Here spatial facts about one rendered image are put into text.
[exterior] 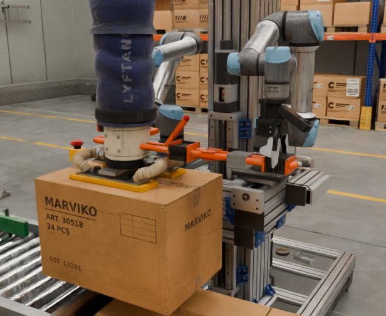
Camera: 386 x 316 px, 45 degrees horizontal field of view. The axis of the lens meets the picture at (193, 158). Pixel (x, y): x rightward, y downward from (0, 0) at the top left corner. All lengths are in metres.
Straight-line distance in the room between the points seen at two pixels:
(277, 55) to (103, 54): 0.60
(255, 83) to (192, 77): 7.87
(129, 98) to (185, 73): 8.45
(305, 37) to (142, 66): 0.63
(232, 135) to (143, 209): 0.75
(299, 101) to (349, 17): 6.81
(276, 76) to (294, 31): 0.47
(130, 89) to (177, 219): 0.48
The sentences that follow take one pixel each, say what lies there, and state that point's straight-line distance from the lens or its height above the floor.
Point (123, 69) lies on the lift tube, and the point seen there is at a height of 1.48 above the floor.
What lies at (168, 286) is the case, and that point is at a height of 0.79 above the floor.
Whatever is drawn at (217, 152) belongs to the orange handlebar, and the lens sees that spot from 1.60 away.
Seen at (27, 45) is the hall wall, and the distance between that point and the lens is 12.92.
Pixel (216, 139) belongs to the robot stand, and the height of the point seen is 1.12.
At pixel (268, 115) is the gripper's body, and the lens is 1.48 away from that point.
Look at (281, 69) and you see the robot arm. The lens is 1.44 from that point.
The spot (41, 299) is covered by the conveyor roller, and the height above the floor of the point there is 0.54.
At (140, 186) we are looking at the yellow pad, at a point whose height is 1.09.
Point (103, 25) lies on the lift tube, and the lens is 1.66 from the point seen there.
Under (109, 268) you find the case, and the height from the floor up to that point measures 0.79.
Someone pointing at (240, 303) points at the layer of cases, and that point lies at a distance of 2.00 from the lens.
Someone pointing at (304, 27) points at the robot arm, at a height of 1.62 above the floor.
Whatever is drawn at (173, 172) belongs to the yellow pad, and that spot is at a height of 1.09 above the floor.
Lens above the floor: 1.59
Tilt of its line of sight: 15 degrees down
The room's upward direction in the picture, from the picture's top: 1 degrees counter-clockwise
